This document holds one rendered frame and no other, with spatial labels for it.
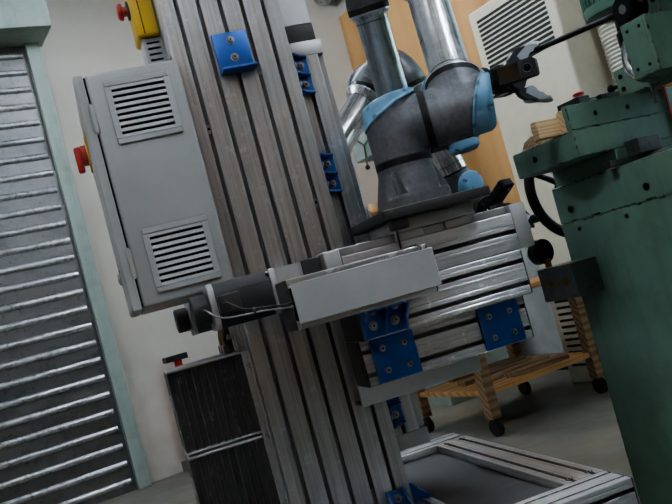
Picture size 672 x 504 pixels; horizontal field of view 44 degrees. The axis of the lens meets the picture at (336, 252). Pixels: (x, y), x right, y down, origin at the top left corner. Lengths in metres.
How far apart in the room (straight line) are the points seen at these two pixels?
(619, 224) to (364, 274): 0.72
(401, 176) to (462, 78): 0.23
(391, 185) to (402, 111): 0.15
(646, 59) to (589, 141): 0.20
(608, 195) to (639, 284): 0.21
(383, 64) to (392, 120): 0.32
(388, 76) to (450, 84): 0.30
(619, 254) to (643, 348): 0.22
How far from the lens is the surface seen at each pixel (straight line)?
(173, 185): 1.65
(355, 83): 2.41
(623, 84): 2.12
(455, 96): 1.63
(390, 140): 1.62
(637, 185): 1.88
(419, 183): 1.59
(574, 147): 1.86
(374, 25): 1.91
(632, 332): 1.99
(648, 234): 1.88
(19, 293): 4.34
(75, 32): 4.81
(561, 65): 3.70
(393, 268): 1.43
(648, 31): 1.85
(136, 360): 4.45
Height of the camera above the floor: 0.70
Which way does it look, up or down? 3 degrees up
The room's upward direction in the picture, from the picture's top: 15 degrees counter-clockwise
